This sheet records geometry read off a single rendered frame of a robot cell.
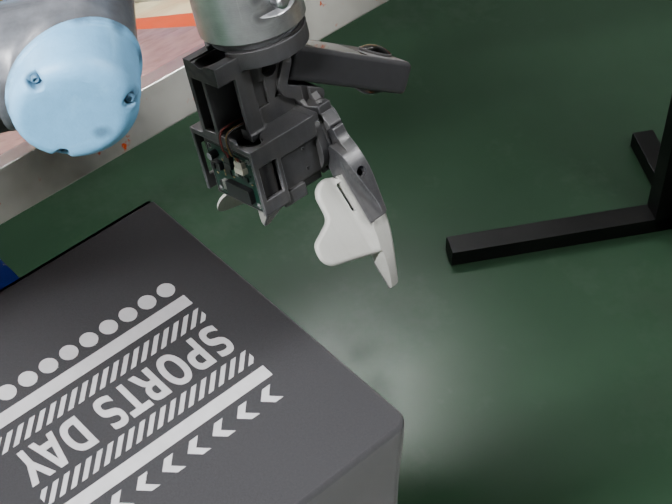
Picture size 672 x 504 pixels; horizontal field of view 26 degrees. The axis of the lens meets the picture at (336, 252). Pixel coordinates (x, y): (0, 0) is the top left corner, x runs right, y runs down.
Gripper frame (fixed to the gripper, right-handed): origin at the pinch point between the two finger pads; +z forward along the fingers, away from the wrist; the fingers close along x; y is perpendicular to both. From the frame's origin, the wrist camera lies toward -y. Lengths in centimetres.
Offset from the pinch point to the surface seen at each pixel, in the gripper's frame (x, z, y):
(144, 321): -58, 39, -9
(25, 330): -66, 36, 3
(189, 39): -36.6, -2.6, -13.7
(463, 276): -118, 119, -109
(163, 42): -41.0, -1.5, -13.2
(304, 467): -30, 47, -9
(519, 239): -114, 116, -122
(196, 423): -42, 43, -4
